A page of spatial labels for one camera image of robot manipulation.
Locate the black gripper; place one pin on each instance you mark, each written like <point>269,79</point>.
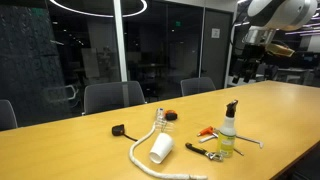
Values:
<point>251,55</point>

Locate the white paper cup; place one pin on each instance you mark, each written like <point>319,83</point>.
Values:
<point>161,148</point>

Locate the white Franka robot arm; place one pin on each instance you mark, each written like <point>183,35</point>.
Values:
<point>283,13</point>

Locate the grey office chair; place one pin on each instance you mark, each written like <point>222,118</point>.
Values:
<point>198,86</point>
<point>6,115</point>
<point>113,96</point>

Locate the white paper door sign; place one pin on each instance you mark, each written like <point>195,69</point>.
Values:
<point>215,33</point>

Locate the spray bottle with yellow label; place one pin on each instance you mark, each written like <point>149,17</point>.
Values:
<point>227,136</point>

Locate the silver open spanner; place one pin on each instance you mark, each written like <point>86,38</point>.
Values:
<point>207,138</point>

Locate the orange black tape measure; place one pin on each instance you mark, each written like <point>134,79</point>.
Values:
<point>171,115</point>

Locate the green exit sign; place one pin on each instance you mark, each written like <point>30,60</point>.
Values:
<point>178,24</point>

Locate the small clear plastic bottle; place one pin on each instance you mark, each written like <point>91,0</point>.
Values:
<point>160,113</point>

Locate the clear plastic wrapper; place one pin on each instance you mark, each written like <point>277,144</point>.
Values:
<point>165,126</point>

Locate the white window pillar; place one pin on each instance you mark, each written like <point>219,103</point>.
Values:
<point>120,43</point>

